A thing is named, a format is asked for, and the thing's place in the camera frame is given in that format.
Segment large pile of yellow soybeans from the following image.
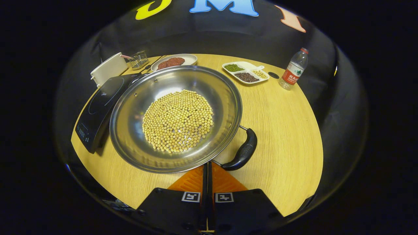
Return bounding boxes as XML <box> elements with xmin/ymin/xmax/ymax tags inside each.
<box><xmin>142</xmin><ymin>89</ymin><xmax>214</xmax><ymax>154</ymax></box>

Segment black induction cooktop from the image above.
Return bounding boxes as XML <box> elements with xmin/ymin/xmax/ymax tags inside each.
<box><xmin>75</xmin><ymin>72</ymin><xmax>144</xmax><ymax>154</ymax></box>

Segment white divided dish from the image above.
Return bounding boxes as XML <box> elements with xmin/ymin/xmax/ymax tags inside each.
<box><xmin>222</xmin><ymin>61</ymin><xmax>270</xmax><ymax>85</ymax></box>

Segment white toaster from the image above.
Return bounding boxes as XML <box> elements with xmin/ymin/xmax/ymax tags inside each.
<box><xmin>90</xmin><ymin>52</ymin><xmax>128</xmax><ymax>88</ymax></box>

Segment small wire basket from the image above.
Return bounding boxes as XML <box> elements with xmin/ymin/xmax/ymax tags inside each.
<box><xmin>130</xmin><ymin>51</ymin><xmax>150</xmax><ymax>69</ymax></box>

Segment round white plate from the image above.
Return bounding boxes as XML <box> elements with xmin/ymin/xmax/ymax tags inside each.
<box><xmin>151</xmin><ymin>54</ymin><xmax>198</xmax><ymax>72</ymax></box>

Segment stainless steel pot black handles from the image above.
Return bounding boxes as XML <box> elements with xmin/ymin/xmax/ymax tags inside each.
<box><xmin>109</xmin><ymin>65</ymin><xmax>258</xmax><ymax>174</ymax></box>

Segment black power cable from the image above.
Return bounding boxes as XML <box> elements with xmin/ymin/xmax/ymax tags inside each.
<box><xmin>141</xmin><ymin>55</ymin><xmax>166</xmax><ymax>75</ymax></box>

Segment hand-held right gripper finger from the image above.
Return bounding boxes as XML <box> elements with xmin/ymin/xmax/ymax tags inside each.
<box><xmin>208</xmin><ymin>162</ymin><xmax>284</xmax><ymax>234</ymax></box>
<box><xmin>136</xmin><ymin>163</ymin><xmax>208</xmax><ymax>234</ymax></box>

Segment clear water bottle red label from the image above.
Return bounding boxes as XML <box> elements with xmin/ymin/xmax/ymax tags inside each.
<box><xmin>278</xmin><ymin>48</ymin><xmax>309</xmax><ymax>91</ymax></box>

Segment pile of dark red beans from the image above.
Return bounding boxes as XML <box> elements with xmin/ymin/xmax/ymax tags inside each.
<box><xmin>234</xmin><ymin>72</ymin><xmax>260</xmax><ymax>83</ymax></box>

